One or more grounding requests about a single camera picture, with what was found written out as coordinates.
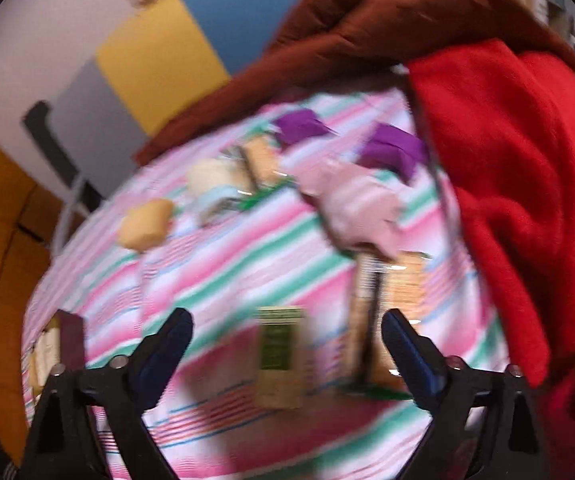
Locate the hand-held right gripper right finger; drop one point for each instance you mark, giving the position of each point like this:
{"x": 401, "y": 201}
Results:
{"x": 410, "y": 355}

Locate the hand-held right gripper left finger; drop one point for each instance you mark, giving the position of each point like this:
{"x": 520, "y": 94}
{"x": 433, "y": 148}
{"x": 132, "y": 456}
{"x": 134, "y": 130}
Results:
{"x": 167, "y": 355}

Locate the biscuit packet with green wrapper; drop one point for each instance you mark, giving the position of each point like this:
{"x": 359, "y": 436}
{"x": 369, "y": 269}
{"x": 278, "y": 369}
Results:
{"x": 402, "y": 285}
{"x": 262, "y": 162}

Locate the maroon box with gold lining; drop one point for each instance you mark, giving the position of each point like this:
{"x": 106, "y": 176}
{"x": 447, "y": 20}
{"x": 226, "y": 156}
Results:
{"x": 72, "y": 340}

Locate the tan box with green label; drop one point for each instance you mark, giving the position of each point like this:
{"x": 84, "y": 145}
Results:
{"x": 280, "y": 350}

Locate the yellow sponge cake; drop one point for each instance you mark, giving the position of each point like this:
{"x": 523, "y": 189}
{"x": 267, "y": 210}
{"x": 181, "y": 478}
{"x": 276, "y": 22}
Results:
{"x": 145, "y": 225}

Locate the pink snack packet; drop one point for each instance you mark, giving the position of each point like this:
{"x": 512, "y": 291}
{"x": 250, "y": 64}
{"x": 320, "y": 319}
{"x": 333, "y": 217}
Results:
{"x": 362, "y": 210}

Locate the purple snack packet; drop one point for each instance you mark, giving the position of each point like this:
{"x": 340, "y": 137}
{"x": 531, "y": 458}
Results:
{"x": 392, "y": 150}
{"x": 300, "y": 127}

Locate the striped pink green tablecloth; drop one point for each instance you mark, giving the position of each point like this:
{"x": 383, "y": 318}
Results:
{"x": 227, "y": 280}

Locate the red fleece cloth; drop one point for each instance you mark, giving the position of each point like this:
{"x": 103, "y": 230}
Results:
{"x": 517, "y": 160}

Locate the grey yellow blue chair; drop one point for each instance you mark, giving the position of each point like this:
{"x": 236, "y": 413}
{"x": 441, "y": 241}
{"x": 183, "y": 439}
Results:
{"x": 162, "y": 60}

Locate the brown blanket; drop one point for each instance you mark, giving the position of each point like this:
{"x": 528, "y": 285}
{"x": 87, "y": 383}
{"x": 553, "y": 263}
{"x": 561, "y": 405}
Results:
{"x": 357, "y": 25}

